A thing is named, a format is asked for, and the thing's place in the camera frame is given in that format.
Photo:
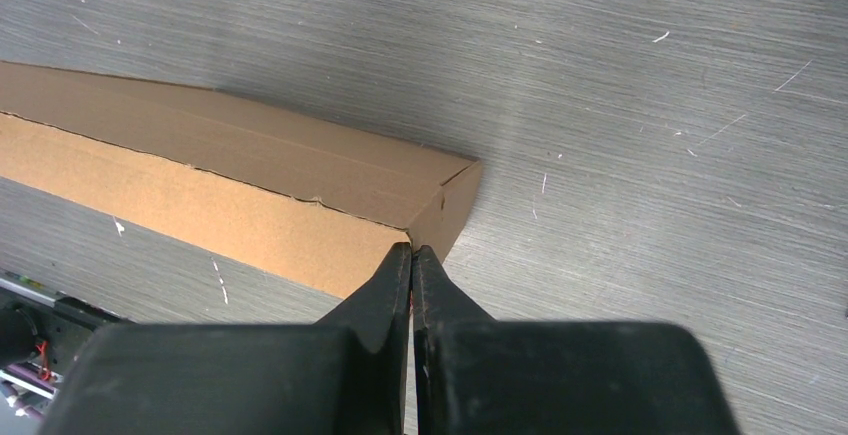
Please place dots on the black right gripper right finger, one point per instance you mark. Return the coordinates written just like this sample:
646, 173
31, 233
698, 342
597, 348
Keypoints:
478, 375

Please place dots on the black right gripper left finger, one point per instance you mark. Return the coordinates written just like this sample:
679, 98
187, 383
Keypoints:
343, 374

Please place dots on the brown cardboard box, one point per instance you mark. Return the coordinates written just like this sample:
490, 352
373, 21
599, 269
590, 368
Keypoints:
308, 200

